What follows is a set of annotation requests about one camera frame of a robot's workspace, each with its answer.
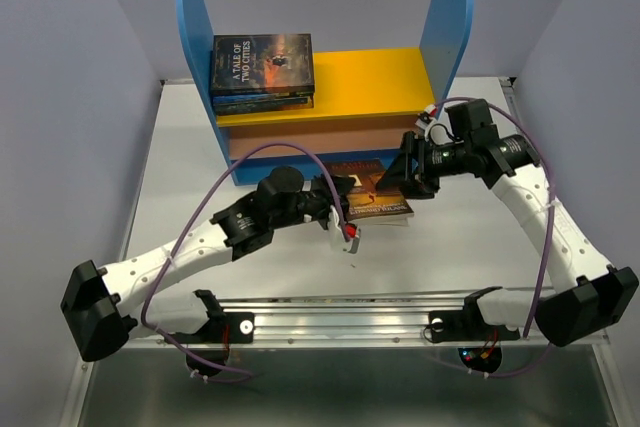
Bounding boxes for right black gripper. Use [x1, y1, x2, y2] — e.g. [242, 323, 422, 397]
[373, 128, 472, 201]

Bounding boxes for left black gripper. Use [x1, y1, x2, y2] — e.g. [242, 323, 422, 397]
[271, 173, 355, 233]

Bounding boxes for Edward Tulane book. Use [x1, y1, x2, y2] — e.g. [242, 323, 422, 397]
[326, 159, 414, 226]

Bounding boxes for Animal Farm book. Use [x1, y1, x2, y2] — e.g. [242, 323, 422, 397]
[212, 92, 314, 104]

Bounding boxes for Three Days to See book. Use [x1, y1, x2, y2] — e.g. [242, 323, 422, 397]
[213, 96, 313, 116]

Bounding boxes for Tale of Two Cities book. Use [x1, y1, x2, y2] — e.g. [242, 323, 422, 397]
[210, 33, 315, 96]

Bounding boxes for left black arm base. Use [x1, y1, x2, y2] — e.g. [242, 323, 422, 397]
[164, 311, 255, 383]

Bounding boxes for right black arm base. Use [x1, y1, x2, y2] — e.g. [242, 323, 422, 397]
[423, 309, 521, 378]

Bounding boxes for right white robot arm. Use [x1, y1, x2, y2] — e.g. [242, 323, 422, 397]
[376, 97, 639, 347]

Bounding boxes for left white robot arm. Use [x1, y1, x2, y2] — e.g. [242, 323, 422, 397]
[60, 166, 356, 362]

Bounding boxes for blue yellow wooden bookshelf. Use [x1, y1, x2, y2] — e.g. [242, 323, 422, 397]
[175, 0, 474, 163]

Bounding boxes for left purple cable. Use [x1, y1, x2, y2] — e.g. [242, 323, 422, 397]
[139, 142, 351, 383]

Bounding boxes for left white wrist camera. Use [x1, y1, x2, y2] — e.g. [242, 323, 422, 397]
[327, 206, 361, 254]

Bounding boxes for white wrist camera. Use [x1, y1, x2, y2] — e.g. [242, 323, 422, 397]
[415, 105, 449, 144]
[327, 206, 361, 254]

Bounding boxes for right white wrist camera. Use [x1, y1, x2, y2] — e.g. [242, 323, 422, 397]
[415, 105, 449, 144]

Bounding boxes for aluminium mounting rail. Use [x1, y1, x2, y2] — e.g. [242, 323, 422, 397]
[82, 286, 609, 348]

